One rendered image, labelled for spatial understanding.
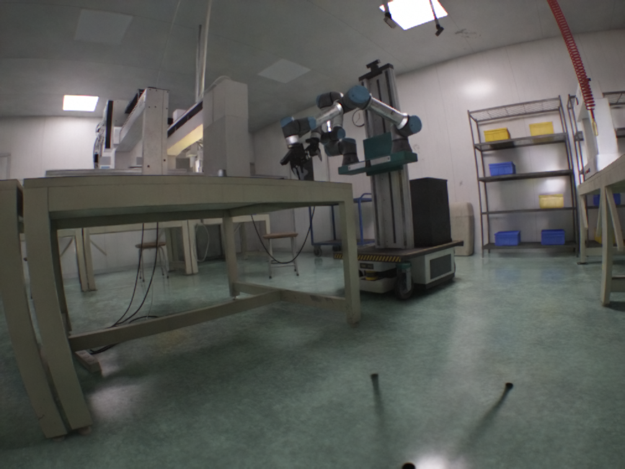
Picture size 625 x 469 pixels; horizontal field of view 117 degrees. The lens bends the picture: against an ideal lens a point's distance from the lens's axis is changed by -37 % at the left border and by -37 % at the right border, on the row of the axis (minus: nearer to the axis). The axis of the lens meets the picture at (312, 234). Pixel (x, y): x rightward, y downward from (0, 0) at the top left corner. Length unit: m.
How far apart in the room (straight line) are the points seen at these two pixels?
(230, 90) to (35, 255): 1.00
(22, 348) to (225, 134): 1.06
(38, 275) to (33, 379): 0.29
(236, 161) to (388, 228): 1.48
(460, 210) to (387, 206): 1.72
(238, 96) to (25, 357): 1.25
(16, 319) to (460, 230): 4.03
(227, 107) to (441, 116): 3.67
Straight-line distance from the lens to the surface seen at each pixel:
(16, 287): 0.94
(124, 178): 0.95
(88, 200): 0.93
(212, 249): 5.94
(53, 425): 1.06
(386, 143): 2.35
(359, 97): 1.86
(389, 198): 2.41
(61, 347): 0.96
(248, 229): 6.38
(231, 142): 1.31
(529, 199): 4.22
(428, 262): 2.17
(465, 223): 3.97
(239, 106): 1.39
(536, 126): 3.85
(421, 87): 4.87
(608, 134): 2.43
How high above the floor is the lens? 0.57
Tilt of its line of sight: 2 degrees down
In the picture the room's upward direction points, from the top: 4 degrees counter-clockwise
